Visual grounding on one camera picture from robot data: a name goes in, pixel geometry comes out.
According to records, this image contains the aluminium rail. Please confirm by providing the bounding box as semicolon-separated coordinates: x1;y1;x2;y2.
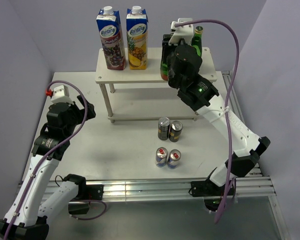
86;176;276;203
221;70;291;240

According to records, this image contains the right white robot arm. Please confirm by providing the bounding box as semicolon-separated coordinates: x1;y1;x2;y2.
162;34;271;195

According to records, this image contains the pineapple juice carton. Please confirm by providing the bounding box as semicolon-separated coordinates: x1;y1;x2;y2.
126;5;148;70

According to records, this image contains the green glass bottle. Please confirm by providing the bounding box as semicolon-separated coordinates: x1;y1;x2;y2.
160;56;168;81
191;25;204;57

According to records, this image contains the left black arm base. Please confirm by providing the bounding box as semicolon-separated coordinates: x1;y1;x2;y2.
68;184;104;216

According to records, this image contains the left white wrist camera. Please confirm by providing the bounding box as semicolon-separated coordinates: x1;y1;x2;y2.
45;85;73;104

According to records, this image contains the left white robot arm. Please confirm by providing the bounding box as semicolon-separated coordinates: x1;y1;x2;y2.
0;95;96;240

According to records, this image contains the dark can yellow label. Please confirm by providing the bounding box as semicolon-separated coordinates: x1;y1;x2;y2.
169;120;183;143

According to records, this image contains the dark can open top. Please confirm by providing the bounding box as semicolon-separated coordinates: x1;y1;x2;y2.
157;116;171;141

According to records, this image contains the aluminium rail right side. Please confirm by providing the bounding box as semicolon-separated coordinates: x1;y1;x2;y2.
221;70;291;240

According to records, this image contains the silver blue energy can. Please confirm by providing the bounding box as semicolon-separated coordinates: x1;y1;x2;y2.
155;147;168;167

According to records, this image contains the aluminium rail front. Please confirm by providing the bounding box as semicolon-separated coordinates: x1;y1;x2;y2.
86;176;276;203

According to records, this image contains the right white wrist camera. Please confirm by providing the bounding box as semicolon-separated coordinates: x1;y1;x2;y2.
168;18;194;46

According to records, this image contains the white two-tier shelf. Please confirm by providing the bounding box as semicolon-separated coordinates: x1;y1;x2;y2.
94;47;218;124

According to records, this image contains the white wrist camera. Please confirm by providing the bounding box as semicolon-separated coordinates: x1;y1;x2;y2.
168;18;194;46
45;85;73;104

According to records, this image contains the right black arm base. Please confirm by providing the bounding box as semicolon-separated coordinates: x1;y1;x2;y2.
188;178;225;213

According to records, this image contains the grape juice carton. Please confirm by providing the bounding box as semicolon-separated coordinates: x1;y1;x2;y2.
96;6;126;71

